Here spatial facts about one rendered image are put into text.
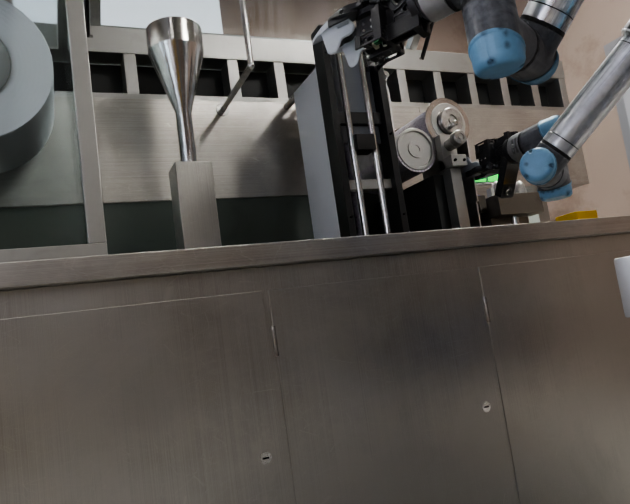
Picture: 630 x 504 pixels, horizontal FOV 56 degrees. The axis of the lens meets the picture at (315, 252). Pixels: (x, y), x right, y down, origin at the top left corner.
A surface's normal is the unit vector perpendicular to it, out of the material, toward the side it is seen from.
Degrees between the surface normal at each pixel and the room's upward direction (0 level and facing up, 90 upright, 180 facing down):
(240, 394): 90
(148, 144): 90
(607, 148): 90
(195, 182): 90
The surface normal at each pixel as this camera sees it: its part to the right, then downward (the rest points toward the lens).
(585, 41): -0.90, 0.07
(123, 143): 0.39, -0.17
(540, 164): -0.54, -0.03
